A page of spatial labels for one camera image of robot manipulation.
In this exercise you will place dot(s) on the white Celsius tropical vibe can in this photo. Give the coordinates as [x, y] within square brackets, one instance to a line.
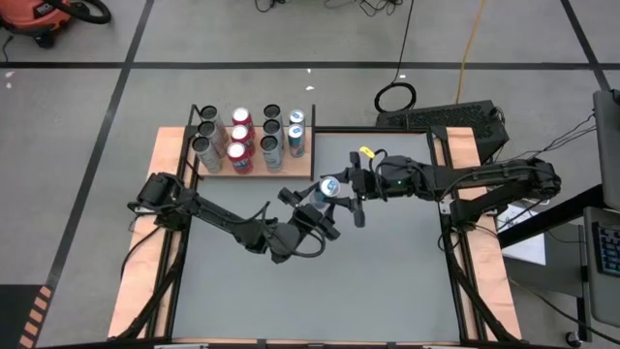
[200, 144]
[207, 128]

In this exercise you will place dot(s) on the black shelf frame post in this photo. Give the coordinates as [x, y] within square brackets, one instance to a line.
[313, 140]
[193, 116]

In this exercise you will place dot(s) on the black caster wheel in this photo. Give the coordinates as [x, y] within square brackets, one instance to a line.
[573, 338]

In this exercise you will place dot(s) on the black desk beam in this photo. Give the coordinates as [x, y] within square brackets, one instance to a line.
[552, 217]

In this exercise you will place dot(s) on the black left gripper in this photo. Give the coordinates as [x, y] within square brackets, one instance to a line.
[329, 231]

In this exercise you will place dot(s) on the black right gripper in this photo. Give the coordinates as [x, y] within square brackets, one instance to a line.
[357, 160]

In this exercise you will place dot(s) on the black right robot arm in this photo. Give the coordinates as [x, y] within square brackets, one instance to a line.
[484, 179]

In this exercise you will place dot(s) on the silver blue energy drink can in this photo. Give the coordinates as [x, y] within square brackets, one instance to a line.
[329, 186]
[295, 132]
[296, 117]

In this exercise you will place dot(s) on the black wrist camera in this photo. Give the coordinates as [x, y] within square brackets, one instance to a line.
[373, 181]
[307, 216]

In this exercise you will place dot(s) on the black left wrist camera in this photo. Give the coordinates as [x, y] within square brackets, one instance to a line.
[307, 216]

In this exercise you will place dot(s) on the red Fanta strawberry can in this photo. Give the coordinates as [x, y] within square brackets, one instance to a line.
[239, 132]
[236, 151]
[240, 116]

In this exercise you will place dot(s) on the white blue Celsius can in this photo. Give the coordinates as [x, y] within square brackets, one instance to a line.
[272, 112]
[269, 144]
[272, 127]

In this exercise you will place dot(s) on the black frame brace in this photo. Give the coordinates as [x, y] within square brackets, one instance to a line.
[144, 300]
[486, 300]

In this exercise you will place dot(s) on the wooden shelf board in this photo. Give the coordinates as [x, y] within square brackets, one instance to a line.
[298, 167]

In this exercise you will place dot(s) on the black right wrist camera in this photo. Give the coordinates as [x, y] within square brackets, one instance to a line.
[373, 181]

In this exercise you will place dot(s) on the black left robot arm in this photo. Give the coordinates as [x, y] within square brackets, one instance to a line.
[218, 218]

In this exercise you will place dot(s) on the orange black shop vacuum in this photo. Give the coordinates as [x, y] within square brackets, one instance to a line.
[34, 14]

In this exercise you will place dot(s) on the white paper sheet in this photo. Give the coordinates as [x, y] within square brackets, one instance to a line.
[525, 242]

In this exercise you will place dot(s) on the grey monitor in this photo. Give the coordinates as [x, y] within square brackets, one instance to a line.
[609, 145]

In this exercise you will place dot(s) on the black table frame rail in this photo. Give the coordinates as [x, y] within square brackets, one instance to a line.
[169, 310]
[387, 130]
[290, 345]
[461, 310]

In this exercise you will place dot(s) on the wooden table end strip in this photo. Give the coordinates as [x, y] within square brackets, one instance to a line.
[479, 271]
[140, 242]

